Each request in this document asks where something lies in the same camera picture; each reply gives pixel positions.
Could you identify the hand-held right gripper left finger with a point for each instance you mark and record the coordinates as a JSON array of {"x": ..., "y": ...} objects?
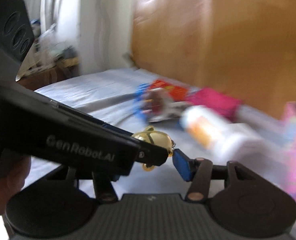
[{"x": 103, "y": 188}]

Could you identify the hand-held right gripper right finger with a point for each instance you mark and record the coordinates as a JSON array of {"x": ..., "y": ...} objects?
[{"x": 181, "y": 166}]

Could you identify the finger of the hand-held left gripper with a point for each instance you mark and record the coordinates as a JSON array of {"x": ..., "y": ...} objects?
[
  {"x": 117, "y": 129},
  {"x": 153, "y": 155}
]

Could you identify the blue polka-dot bow headband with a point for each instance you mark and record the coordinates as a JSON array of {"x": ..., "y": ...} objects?
[{"x": 140, "y": 105}]

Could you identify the red cardboard box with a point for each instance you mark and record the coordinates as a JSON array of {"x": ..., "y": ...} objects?
[{"x": 171, "y": 90}]

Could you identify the pink packet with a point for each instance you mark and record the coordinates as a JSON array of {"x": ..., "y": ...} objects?
[{"x": 213, "y": 102}]

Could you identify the person's left hand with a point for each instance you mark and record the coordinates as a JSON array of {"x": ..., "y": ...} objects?
[{"x": 10, "y": 175}]

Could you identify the light purple bed sheet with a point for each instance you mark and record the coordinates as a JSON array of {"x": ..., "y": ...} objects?
[{"x": 87, "y": 92}]

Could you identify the white bottle with orange label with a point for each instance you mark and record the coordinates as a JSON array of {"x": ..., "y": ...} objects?
[{"x": 213, "y": 130}]

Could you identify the dark red round object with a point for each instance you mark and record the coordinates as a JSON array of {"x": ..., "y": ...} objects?
[{"x": 156, "y": 101}]

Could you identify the wooden side table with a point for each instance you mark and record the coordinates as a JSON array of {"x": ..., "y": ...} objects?
[{"x": 45, "y": 78}]

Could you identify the white curtain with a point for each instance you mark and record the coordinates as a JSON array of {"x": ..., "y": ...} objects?
[{"x": 60, "y": 7}]

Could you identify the wooden headboard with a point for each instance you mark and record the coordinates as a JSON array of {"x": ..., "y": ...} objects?
[{"x": 225, "y": 42}]

